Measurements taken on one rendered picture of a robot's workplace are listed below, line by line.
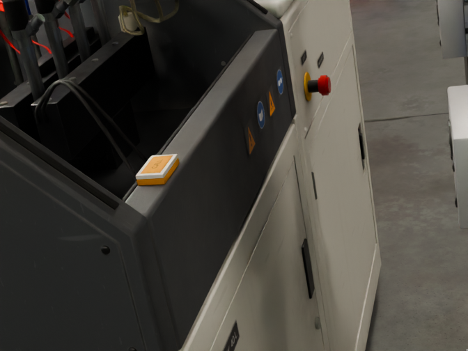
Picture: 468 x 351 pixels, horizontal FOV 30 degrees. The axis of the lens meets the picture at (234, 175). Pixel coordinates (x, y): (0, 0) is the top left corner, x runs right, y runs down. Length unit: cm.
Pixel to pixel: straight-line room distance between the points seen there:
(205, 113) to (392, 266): 153
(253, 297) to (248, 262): 5
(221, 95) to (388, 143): 224
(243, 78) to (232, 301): 30
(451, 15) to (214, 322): 54
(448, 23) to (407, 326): 117
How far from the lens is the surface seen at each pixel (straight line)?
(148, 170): 90
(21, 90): 122
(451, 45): 127
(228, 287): 106
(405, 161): 315
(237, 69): 121
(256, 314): 117
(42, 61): 127
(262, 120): 124
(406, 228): 271
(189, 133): 101
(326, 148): 171
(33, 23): 115
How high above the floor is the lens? 130
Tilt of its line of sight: 24 degrees down
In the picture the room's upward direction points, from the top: 11 degrees counter-clockwise
